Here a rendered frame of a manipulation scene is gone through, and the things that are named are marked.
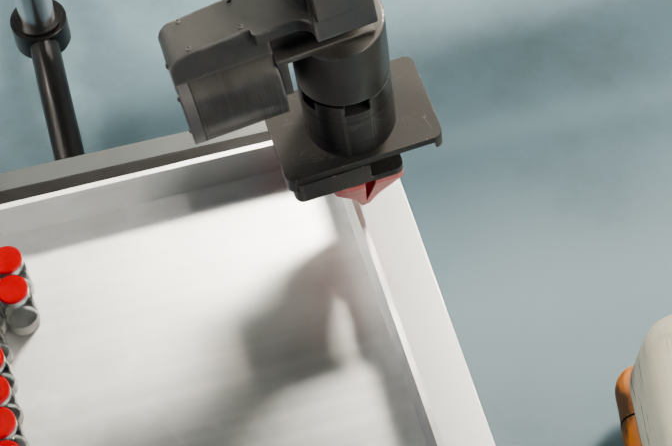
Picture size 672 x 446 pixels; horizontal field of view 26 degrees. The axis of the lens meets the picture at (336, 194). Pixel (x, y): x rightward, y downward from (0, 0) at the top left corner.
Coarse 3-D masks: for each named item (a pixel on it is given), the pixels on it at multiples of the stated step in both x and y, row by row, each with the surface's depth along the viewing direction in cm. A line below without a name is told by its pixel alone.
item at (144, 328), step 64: (64, 192) 99; (128, 192) 101; (192, 192) 103; (256, 192) 103; (64, 256) 100; (128, 256) 100; (192, 256) 100; (256, 256) 100; (320, 256) 100; (64, 320) 97; (128, 320) 97; (192, 320) 97; (256, 320) 97; (320, 320) 97; (384, 320) 97; (64, 384) 95; (128, 384) 95; (192, 384) 95; (256, 384) 95; (320, 384) 95; (384, 384) 95
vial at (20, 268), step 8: (0, 248) 95; (8, 248) 95; (16, 248) 95; (0, 256) 95; (8, 256) 95; (16, 256) 95; (0, 264) 94; (8, 264) 94; (16, 264) 94; (24, 264) 96; (0, 272) 94; (8, 272) 94; (16, 272) 94; (24, 272) 95; (32, 288) 98
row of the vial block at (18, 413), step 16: (0, 320) 95; (0, 336) 93; (0, 352) 91; (0, 368) 91; (0, 384) 90; (16, 384) 94; (0, 400) 89; (16, 400) 91; (0, 416) 89; (16, 416) 92; (0, 432) 88; (16, 432) 89
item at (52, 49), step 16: (16, 16) 207; (64, 16) 207; (16, 32) 206; (32, 32) 205; (48, 32) 205; (64, 32) 207; (32, 48) 206; (48, 48) 205; (64, 48) 209; (48, 64) 204; (48, 80) 203; (64, 80) 204; (48, 96) 203; (64, 96) 203; (48, 112) 203; (64, 112) 202; (48, 128) 203; (64, 128) 202; (64, 144) 201; (80, 144) 203
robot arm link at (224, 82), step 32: (224, 0) 82; (256, 0) 81; (320, 0) 76; (352, 0) 77; (160, 32) 82; (192, 32) 81; (224, 32) 80; (256, 32) 79; (288, 32) 80; (320, 32) 78; (192, 64) 80; (224, 64) 81; (256, 64) 81; (192, 96) 81; (224, 96) 81; (256, 96) 81; (192, 128) 81; (224, 128) 82
